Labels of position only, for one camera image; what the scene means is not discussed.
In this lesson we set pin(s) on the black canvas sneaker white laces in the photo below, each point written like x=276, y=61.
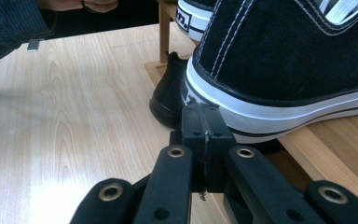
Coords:
x=192, y=15
x=276, y=56

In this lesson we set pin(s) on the small grey metal piece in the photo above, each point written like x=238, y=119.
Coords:
x=33, y=45

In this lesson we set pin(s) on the wooden shoe rack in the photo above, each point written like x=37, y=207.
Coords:
x=323, y=155

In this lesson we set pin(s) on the black leather shoe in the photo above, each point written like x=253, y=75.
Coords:
x=167, y=96

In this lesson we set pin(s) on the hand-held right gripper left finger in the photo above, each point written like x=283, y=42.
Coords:
x=195, y=130

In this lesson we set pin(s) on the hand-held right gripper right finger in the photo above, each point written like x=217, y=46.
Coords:
x=217, y=133

